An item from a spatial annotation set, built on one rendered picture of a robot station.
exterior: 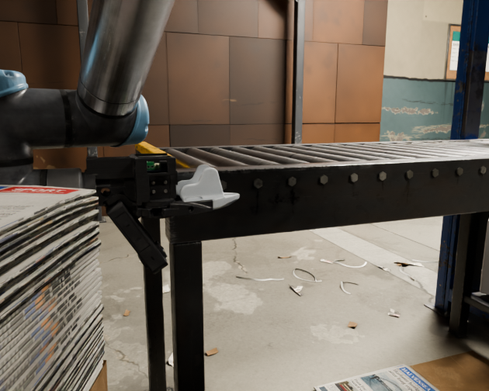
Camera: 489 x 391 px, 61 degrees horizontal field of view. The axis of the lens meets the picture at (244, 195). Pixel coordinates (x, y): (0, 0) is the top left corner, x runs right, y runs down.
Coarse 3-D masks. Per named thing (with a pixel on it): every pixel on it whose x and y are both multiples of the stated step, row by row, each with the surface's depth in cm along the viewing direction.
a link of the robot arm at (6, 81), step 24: (0, 72) 46; (0, 96) 46; (24, 96) 49; (48, 96) 50; (0, 120) 47; (24, 120) 48; (48, 120) 50; (0, 144) 47; (24, 144) 49; (48, 144) 51
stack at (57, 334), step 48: (0, 192) 34; (48, 192) 35; (0, 240) 24; (48, 240) 29; (96, 240) 39; (0, 288) 23; (48, 288) 30; (96, 288) 39; (0, 336) 24; (48, 336) 30; (96, 336) 39; (0, 384) 24; (48, 384) 30
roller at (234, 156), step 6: (210, 150) 118; (216, 150) 114; (222, 150) 111; (222, 156) 106; (228, 156) 102; (234, 156) 99; (240, 156) 96; (246, 156) 94; (246, 162) 90; (252, 162) 87; (258, 162) 85; (264, 162) 83; (270, 162) 81
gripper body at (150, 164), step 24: (96, 168) 53; (120, 168) 54; (144, 168) 53; (168, 168) 54; (96, 192) 54; (120, 192) 55; (144, 192) 54; (168, 192) 56; (96, 216) 53; (144, 216) 55; (168, 216) 56
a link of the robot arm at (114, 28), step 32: (96, 0) 40; (128, 0) 38; (160, 0) 39; (96, 32) 42; (128, 32) 41; (160, 32) 43; (96, 64) 45; (128, 64) 45; (64, 96) 51; (96, 96) 48; (128, 96) 49; (96, 128) 53; (128, 128) 55
